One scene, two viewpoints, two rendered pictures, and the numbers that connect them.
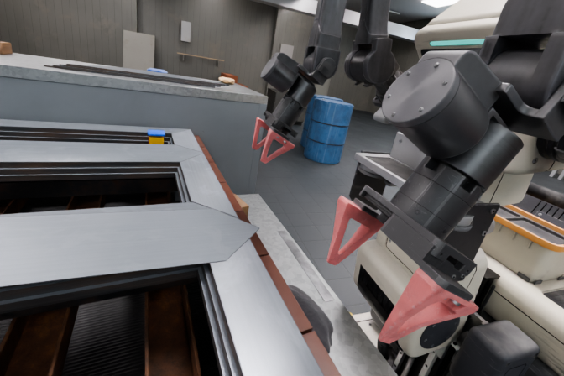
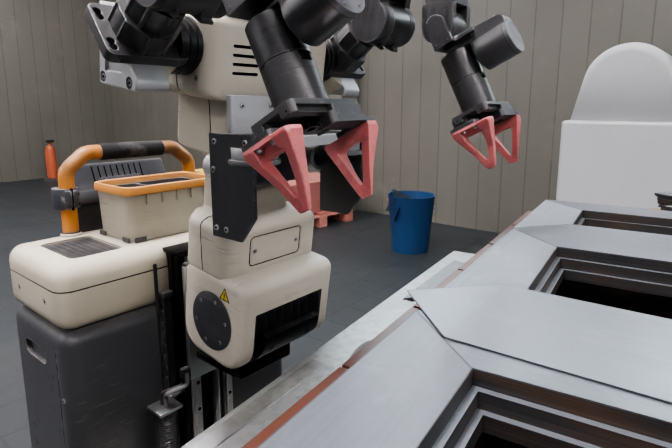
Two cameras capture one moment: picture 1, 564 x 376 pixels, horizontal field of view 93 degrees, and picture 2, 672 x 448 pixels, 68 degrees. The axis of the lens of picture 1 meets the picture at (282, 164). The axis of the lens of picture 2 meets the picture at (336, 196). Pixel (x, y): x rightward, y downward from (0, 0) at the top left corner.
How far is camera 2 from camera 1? 1.00 m
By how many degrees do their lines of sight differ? 113
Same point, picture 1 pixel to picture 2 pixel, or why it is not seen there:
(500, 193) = not seen: hidden behind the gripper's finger
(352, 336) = (351, 340)
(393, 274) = (293, 269)
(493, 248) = (180, 221)
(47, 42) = not seen: outside the picture
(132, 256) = (638, 324)
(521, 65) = (461, 20)
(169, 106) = not seen: outside the picture
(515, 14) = not seen: outside the picture
